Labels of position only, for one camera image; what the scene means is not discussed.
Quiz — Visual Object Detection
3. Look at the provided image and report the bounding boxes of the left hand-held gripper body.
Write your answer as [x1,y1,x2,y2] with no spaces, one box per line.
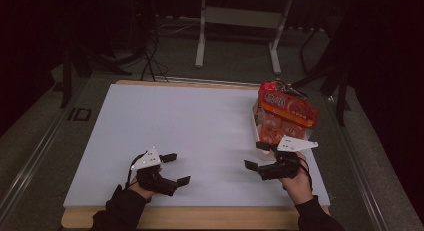
[130,146,180,197]

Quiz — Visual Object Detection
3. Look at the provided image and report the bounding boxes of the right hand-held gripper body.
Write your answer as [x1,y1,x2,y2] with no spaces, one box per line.
[256,135,320,181]

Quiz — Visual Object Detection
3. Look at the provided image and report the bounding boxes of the white plastic box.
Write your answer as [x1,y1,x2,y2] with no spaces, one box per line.
[251,97,313,162]

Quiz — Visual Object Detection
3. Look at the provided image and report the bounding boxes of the orange jelly cup packet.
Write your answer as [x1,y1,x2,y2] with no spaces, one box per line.
[256,90,319,147]

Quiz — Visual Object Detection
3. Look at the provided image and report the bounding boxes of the red and black sauce packet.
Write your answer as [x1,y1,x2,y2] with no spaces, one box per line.
[259,80,308,100]

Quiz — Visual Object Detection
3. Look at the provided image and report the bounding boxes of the person's left hand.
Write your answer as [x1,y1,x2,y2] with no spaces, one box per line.
[128,183,158,202]

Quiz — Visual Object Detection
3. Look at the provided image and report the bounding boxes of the person's right hand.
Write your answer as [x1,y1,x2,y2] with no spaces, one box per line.
[280,151,315,206]

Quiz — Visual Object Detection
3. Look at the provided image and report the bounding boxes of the white table mat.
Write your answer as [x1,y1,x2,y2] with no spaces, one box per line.
[63,83,331,208]

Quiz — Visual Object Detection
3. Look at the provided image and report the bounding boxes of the black stand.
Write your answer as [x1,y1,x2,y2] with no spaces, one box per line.
[59,44,133,109]
[284,24,351,127]

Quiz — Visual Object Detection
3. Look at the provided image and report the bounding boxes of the white metal stand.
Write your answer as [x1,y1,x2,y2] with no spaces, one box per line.
[194,0,294,75]

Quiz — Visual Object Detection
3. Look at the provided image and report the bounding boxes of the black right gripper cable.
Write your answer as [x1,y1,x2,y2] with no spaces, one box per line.
[298,155,314,192]

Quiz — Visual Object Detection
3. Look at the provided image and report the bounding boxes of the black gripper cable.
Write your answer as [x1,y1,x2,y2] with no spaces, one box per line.
[298,155,314,192]
[124,152,148,190]

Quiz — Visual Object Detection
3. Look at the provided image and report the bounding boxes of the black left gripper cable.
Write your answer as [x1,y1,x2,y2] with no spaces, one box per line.
[124,152,148,190]

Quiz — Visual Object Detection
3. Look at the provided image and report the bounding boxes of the metal floor rail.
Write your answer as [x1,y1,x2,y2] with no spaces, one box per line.
[154,75,268,89]
[324,94,389,231]
[0,104,73,219]

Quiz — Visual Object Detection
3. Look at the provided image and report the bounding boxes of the black floor cable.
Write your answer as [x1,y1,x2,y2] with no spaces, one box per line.
[139,34,169,82]

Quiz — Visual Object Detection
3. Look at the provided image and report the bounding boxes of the black floor bracket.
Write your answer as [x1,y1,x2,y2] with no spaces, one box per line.
[68,107,92,122]

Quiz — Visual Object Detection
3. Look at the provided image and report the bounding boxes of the white floor cable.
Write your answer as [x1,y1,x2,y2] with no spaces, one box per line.
[156,20,201,37]

